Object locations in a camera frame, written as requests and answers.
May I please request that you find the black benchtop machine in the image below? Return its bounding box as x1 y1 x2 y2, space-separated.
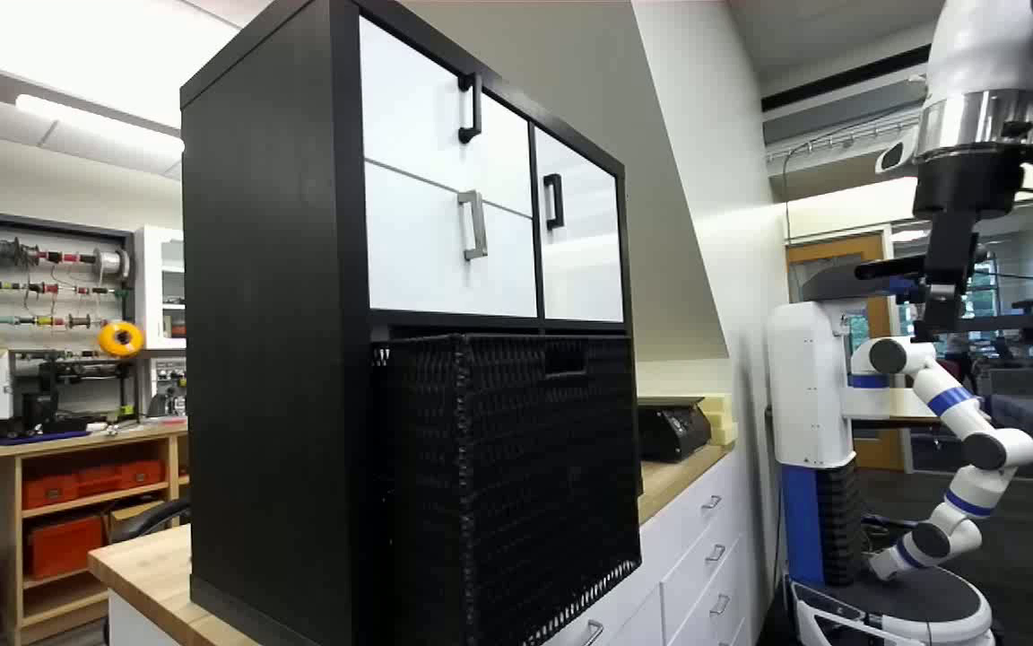
11 349 145 438

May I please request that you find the white and blue mobile robot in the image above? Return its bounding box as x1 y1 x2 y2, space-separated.
764 249 1033 646

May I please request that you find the white drawer with silver handle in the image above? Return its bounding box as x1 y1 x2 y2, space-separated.
363 158 542 322

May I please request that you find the black woven basket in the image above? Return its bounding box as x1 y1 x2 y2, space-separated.
372 329 645 646

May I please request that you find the white wall cabinet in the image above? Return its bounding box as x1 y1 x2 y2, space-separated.
138 224 192 357

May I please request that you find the white cabinet door black handle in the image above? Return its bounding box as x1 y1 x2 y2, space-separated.
532 121 630 326

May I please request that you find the grey wall tool rack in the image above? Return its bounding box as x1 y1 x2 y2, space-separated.
0 210 145 353

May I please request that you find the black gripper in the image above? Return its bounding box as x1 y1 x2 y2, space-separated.
907 145 1030 341

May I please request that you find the wooden workbench with shelves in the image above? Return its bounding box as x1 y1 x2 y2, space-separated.
0 416 193 646

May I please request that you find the black cabinet shelf unit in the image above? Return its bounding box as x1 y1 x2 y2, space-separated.
177 0 645 646

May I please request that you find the black device on counter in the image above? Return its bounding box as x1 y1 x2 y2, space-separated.
636 397 714 467

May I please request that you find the small red storage bin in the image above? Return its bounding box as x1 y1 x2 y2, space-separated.
22 511 107 583

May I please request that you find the white base cabinet with drawers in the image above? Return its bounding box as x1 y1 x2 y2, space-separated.
106 444 762 646

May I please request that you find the yellow spool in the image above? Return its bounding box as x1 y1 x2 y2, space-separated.
92 316 152 364

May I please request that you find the white drawer with black handle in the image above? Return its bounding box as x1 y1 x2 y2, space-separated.
357 12 538 218

